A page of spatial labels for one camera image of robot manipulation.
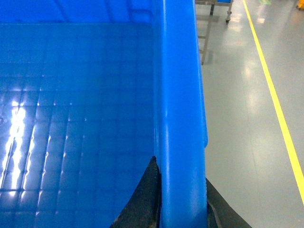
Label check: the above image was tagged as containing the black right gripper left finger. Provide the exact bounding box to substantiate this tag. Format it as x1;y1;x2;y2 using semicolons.
110;156;162;228

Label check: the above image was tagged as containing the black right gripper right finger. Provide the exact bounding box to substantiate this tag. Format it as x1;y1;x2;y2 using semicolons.
206;178;252;228

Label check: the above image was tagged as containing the large blue plastic crate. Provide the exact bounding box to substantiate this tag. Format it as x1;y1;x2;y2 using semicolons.
0;0;208;228

